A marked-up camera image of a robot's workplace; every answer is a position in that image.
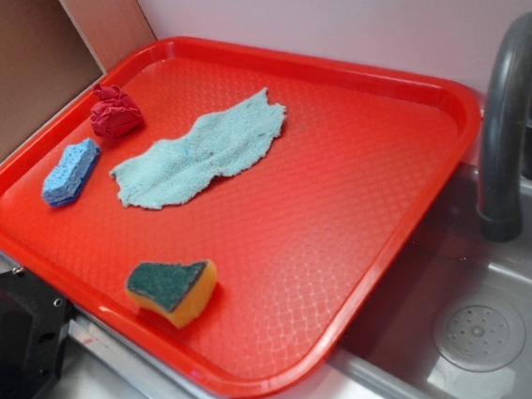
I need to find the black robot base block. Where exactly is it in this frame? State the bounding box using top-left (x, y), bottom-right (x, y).
top-left (0, 270), bottom-right (72, 399)

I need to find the yellow green scrub sponge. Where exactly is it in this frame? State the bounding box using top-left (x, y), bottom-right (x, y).
top-left (126, 260), bottom-right (219, 329)

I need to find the blue sponge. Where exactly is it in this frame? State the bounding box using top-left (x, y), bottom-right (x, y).
top-left (41, 138), bottom-right (101, 207)

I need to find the red plastic tray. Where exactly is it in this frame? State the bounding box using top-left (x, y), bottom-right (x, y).
top-left (0, 37), bottom-right (481, 399)

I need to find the light blue towel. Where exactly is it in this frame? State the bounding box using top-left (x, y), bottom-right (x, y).
top-left (110, 88), bottom-right (287, 210)

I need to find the crumpled red cloth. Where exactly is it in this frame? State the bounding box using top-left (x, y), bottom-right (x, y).
top-left (89, 84), bottom-right (144, 139)

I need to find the grey plastic sink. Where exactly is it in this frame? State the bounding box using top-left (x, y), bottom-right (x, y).
top-left (329, 165), bottom-right (532, 399)

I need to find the round sink drain cover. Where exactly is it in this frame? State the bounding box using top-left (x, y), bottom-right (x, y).
top-left (432, 294), bottom-right (526, 373)

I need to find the grey curved faucet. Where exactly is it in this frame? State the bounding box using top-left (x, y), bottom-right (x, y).
top-left (477, 11), bottom-right (532, 242)

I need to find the brown cardboard panel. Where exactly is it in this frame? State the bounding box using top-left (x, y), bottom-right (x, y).
top-left (0, 0), bottom-right (155, 162)

